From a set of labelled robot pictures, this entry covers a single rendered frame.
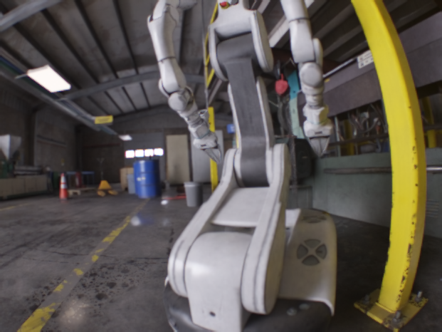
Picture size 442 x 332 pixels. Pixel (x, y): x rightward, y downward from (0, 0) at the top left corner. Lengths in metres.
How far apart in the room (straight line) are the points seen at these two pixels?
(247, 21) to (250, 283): 0.78
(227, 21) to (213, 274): 0.79
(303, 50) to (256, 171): 0.41
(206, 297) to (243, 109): 0.58
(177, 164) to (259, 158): 7.35
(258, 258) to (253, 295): 0.08
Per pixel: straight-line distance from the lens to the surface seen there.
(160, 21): 0.81
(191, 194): 3.29
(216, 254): 0.46
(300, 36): 0.62
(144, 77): 10.67
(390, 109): 0.76
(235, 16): 0.84
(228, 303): 0.48
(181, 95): 0.75
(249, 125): 0.74
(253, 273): 0.43
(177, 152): 8.04
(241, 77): 0.73
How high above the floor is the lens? 0.56
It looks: 1 degrees up
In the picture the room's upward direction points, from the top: 4 degrees counter-clockwise
